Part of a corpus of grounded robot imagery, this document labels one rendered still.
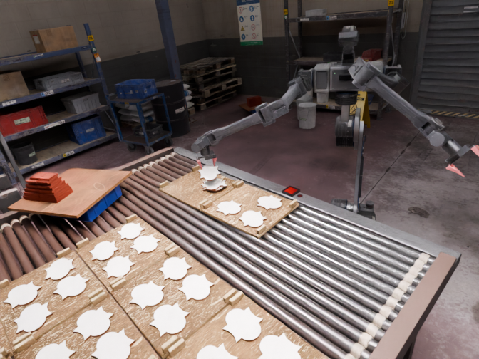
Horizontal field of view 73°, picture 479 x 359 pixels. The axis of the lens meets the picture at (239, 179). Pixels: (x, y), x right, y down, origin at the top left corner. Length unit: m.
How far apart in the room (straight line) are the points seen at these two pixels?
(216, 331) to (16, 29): 5.66
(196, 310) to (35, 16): 5.67
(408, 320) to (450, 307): 1.44
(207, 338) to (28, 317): 0.72
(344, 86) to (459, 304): 1.65
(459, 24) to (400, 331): 5.14
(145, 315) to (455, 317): 2.00
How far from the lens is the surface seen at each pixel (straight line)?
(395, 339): 1.22
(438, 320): 2.60
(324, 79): 2.13
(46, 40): 5.71
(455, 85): 6.06
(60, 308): 1.55
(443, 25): 5.97
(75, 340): 1.40
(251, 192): 1.90
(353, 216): 1.74
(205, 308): 1.30
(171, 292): 1.39
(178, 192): 2.03
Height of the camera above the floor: 1.92
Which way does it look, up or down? 28 degrees down
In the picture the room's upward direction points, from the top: 7 degrees counter-clockwise
